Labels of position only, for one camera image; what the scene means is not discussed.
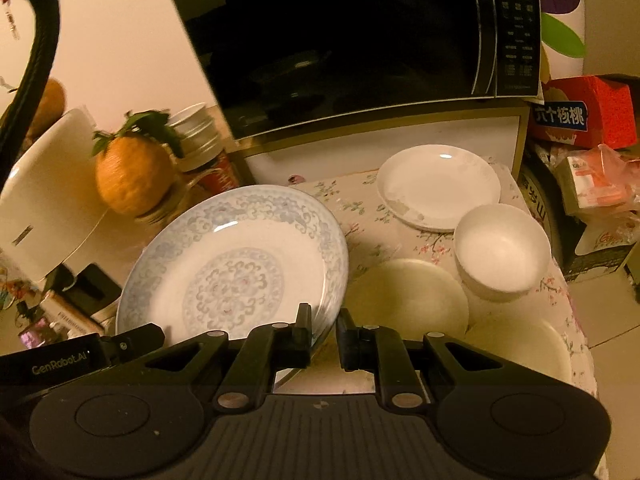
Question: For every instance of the red tin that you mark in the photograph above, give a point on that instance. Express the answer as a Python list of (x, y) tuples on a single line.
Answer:
[(220, 175)]

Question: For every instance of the white gold-trimmed stand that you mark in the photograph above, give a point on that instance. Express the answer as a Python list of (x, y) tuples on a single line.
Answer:
[(350, 150)]

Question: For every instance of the clear bag of orange packets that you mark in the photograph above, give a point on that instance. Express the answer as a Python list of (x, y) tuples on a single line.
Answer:
[(600, 180)]

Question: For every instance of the floral tablecloth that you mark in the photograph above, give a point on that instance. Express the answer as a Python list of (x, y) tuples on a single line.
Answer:
[(370, 230)]

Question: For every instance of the black device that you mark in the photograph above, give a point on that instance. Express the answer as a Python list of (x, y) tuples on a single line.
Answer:
[(82, 287)]

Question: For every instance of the dark round container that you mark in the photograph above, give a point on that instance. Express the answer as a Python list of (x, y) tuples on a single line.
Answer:
[(542, 210)]

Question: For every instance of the white bowl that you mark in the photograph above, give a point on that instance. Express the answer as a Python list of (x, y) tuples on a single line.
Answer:
[(500, 255)]

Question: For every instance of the white swirl-print plate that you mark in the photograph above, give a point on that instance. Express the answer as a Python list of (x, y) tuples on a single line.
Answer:
[(437, 182)]

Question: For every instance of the glass jar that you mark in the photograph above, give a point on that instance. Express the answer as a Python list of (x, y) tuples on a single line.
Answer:
[(170, 207)]

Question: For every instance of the red carton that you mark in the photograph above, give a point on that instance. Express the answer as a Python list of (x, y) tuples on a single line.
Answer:
[(595, 110)]

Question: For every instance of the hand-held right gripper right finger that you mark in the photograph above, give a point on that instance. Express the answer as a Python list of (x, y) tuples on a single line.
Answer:
[(344, 337)]

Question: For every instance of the large orange citrus fruit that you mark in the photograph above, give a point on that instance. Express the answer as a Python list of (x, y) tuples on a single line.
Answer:
[(132, 180), (47, 105)]

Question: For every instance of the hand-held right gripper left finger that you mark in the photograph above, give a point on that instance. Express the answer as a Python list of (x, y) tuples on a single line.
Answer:
[(303, 332)]

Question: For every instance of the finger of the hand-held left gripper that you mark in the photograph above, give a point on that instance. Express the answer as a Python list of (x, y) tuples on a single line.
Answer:
[(135, 342)]

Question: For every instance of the black microwave oven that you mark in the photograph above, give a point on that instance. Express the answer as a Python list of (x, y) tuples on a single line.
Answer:
[(350, 35)]

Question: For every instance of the leaf-print cover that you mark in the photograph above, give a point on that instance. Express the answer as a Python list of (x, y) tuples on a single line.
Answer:
[(562, 15)]

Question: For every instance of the cardboard box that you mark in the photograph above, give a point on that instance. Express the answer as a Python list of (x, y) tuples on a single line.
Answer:
[(595, 263)]

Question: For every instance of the white kitchen appliance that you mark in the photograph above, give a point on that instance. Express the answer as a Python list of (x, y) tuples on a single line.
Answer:
[(50, 195)]

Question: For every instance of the white snack bag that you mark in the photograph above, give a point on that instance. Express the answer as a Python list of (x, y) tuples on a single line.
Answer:
[(607, 237)]

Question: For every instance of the cream bowl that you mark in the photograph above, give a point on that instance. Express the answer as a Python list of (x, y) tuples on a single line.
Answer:
[(405, 297), (522, 347)]

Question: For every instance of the blue patterned plate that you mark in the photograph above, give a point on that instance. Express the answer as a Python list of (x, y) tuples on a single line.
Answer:
[(225, 270)]

